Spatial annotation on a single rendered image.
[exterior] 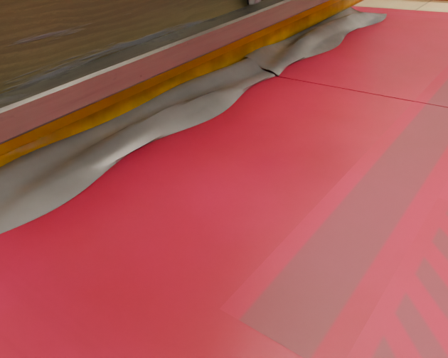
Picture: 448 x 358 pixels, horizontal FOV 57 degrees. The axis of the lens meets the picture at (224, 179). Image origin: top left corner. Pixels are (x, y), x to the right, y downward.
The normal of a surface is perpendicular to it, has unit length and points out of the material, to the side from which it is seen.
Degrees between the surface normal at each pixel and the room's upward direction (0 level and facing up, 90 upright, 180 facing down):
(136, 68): 90
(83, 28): 90
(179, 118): 41
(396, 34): 0
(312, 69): 0
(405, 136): 0
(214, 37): 90
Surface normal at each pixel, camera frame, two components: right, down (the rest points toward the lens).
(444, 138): -0.06, -0.84
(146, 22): 0.79, 0.29
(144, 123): 0.28, -0.58
